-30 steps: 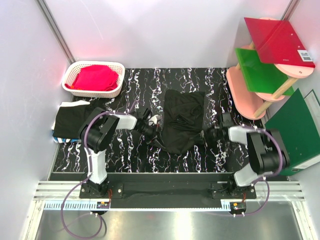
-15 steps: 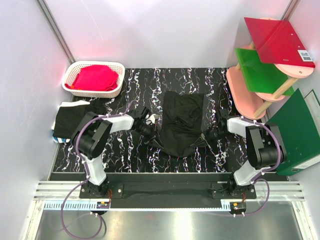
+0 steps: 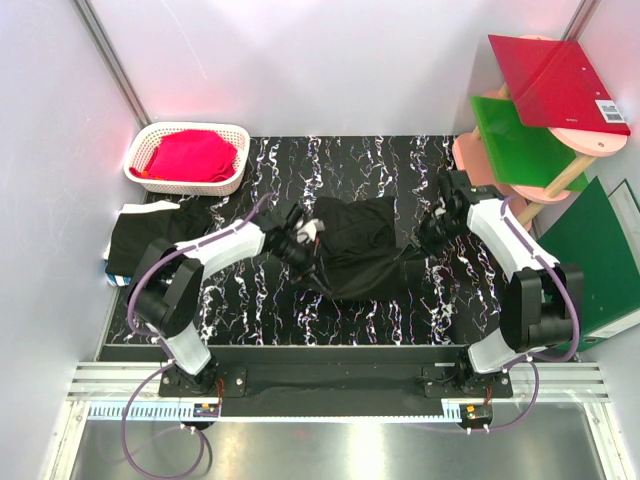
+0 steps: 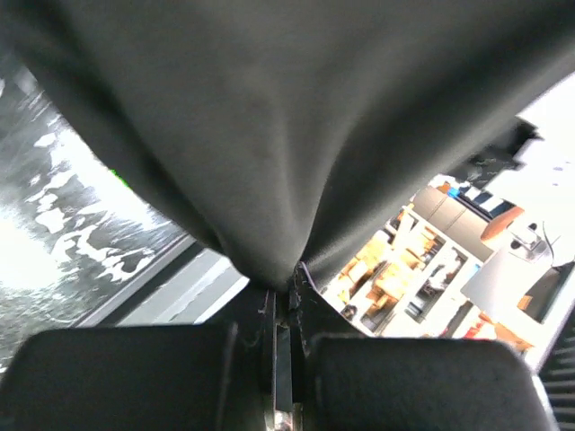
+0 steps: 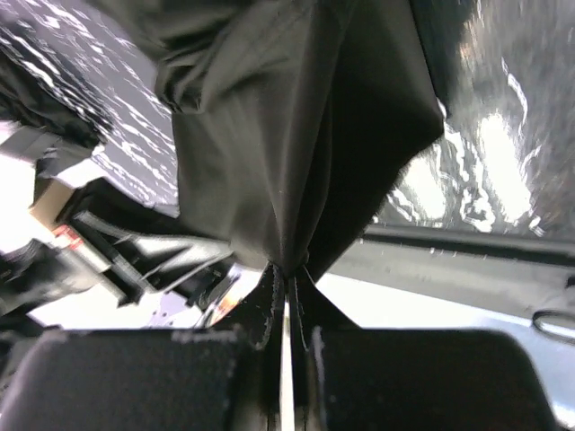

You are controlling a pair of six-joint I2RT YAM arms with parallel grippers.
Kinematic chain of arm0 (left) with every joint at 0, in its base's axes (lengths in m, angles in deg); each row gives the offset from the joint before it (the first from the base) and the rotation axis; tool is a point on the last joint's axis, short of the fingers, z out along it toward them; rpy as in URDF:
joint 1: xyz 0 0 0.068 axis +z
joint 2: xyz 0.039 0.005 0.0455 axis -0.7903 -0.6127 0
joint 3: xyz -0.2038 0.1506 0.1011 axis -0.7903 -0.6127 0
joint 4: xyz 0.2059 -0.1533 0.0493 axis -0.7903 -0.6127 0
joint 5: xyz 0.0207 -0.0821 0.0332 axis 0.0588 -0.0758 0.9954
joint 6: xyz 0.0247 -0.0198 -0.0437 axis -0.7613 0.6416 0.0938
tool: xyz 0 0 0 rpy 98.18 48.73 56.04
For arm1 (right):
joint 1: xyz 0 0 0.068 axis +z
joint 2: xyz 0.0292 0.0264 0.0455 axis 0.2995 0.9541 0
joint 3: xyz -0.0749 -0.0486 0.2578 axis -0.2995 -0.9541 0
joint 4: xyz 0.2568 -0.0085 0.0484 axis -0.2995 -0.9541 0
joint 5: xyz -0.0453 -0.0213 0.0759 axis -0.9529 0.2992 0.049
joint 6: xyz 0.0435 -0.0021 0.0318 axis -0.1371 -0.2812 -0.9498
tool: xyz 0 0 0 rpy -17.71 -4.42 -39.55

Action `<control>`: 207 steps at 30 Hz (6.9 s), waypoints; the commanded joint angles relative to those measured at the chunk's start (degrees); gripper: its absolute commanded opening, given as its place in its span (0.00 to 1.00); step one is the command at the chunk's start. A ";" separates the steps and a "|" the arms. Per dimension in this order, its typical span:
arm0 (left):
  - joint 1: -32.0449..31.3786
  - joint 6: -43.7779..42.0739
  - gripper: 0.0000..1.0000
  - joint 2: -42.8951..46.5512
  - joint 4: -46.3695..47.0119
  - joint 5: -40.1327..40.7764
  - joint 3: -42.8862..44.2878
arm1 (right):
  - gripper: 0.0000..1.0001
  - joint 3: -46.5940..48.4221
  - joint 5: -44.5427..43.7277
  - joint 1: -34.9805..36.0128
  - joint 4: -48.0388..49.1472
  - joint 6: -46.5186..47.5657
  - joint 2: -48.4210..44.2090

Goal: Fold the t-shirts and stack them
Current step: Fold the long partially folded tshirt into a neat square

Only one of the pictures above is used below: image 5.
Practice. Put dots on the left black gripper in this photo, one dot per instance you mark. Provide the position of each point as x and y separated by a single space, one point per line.
99 235

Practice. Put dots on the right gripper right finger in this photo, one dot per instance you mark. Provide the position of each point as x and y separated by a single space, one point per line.
349 378

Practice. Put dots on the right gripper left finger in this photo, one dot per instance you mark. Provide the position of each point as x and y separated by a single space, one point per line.
222 378

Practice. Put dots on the black graphic t shirt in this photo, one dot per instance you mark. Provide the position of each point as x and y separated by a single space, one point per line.
291 119

